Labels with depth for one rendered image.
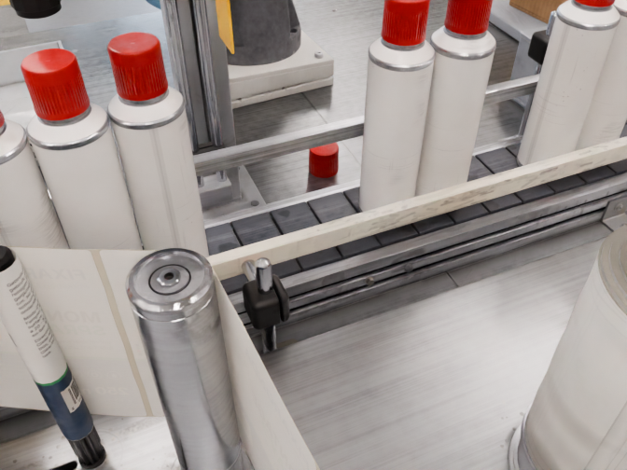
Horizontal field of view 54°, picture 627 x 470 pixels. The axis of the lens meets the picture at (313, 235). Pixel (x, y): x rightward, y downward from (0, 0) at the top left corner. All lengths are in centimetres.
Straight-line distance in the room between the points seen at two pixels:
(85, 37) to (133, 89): 65
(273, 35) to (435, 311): 47
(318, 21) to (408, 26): 59
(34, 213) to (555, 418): 35
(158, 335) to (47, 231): 21
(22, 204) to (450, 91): 33
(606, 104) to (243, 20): 44
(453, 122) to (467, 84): 4
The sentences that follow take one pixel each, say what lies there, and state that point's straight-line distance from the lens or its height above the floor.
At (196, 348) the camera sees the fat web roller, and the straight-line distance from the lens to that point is 29.
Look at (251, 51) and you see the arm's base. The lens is 84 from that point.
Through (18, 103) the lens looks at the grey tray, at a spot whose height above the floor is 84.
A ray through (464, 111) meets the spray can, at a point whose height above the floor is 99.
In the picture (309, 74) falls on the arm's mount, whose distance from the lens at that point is 86.
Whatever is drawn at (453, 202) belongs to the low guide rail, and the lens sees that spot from 57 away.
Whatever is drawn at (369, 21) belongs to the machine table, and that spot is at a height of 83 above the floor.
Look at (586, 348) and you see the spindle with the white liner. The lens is 32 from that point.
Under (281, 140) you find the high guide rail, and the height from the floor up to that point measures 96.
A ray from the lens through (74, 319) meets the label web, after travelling 35.
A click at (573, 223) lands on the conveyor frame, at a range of 69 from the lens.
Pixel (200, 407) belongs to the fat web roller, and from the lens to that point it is 32.
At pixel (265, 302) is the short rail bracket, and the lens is 46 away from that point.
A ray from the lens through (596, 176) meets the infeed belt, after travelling 69.
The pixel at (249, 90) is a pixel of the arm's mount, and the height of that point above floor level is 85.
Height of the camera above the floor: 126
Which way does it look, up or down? 43 degrees down
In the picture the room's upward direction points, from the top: straight up
